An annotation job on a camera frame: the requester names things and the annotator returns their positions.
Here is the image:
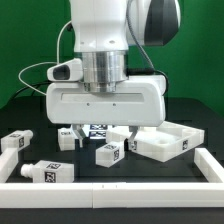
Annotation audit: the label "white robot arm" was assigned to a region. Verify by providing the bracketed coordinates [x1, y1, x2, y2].
[46, 0, 180, 145]

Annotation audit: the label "white square table top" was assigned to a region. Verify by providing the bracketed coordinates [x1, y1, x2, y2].
[105, 120, 205, 163]

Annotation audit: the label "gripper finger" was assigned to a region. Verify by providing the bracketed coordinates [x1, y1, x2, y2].
[71, 124, 87, 147]
[124, 126, 139, 151]

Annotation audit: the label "white cable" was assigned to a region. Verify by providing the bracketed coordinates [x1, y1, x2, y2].
[17, 20, 74, 96]

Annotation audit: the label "white marker sheet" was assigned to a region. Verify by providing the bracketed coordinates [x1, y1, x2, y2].
[82, 124, 111, 140]

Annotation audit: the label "black cables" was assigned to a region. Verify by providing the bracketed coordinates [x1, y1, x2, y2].
[8, 81, 51, 101]

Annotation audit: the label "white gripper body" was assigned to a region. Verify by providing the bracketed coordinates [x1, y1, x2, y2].
[46, 75, 166, 127]

